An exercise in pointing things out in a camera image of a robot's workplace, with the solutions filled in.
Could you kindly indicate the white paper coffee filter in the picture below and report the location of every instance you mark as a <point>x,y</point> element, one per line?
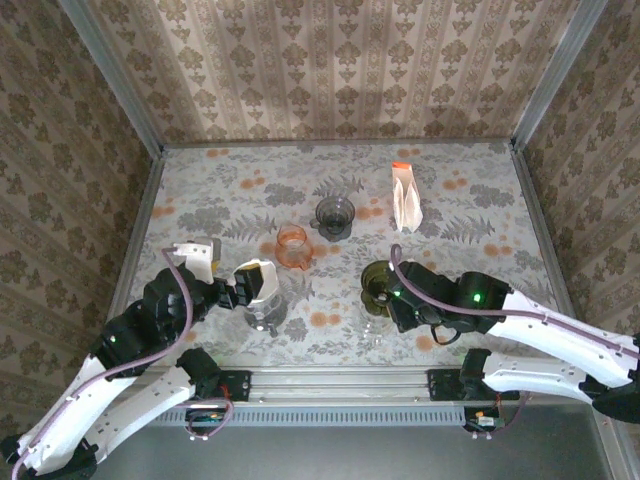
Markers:
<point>271,287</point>

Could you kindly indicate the clear glass dripper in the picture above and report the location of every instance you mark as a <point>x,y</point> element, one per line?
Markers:
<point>374,335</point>
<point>267,306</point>

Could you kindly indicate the orange translucent dripper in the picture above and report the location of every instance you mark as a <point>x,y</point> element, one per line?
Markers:
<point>295,247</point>

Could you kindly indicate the dark green translucent dripper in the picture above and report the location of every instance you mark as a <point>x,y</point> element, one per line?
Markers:
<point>372,277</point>

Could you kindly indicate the orange white filter pack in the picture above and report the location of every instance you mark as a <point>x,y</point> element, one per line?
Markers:
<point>407,205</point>

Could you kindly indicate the dark grey translucent dripper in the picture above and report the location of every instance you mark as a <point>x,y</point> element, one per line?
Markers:
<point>334,212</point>

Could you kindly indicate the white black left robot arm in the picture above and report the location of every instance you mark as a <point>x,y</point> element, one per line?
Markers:
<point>75,415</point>

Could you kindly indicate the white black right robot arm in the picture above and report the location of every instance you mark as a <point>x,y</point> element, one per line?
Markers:
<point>550,335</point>

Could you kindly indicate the floral patterned table cover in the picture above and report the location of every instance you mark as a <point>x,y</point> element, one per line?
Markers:
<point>225,170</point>

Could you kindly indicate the small connector board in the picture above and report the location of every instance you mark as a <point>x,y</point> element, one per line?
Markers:
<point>482,422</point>
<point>205,422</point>

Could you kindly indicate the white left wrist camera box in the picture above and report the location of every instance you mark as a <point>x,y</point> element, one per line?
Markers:
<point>197,252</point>

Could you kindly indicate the aluminium table side rail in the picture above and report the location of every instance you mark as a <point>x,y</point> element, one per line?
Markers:
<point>145,210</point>
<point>530,200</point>

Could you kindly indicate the aluminium table edge rail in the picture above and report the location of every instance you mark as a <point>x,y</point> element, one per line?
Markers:
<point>340,382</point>

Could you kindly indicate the aluminium table end rail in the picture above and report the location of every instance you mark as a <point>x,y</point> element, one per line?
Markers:
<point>340,143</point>

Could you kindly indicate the aluminium frame post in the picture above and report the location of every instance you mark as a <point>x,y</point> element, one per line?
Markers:
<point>115,85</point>
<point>550,75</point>

